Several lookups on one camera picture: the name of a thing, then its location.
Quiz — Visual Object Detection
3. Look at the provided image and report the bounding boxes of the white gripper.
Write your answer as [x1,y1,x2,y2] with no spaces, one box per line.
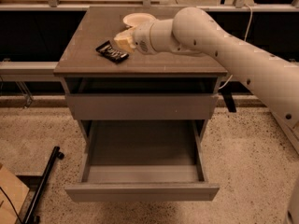
[114,21,156,55]

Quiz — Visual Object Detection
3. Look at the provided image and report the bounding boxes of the black rxbar chocolate wrapper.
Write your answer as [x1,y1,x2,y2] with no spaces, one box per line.
[95,40,129,63]

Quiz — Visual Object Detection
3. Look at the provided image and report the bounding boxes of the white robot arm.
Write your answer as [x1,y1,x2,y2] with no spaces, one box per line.
[114,7,299,143]

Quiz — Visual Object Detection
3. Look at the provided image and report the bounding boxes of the grey drawer cabinet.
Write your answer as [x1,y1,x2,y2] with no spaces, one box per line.
[54,7,226,143]

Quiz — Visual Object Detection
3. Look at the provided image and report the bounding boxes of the closed grey top drawer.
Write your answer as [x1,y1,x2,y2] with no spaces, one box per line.
[65,94,218,120]

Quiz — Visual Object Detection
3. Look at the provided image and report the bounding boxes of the open grey middle drawer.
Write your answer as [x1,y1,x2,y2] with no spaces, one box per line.
[65,120,219,202]

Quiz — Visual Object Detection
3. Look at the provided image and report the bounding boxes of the white paper bowl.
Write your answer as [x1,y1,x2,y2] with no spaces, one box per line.
[122,13,155,28]

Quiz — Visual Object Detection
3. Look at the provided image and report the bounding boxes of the grey metal railing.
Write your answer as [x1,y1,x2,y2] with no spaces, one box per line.
[0,62,60,82]

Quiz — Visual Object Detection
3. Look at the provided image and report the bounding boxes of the cardboard box right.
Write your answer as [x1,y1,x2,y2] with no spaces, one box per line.
[274,112,299,156]

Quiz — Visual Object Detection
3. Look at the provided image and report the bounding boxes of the cardboard box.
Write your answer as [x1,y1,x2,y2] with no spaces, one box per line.
[274,112,299,156]
[0,164,29,224]

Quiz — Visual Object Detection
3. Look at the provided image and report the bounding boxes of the cardboard box bottom left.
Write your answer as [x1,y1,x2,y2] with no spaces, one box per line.
[0,164,29,224]

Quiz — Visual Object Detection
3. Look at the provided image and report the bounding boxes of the black bracket behind cabinet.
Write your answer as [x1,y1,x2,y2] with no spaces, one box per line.
[220,83,236,113]

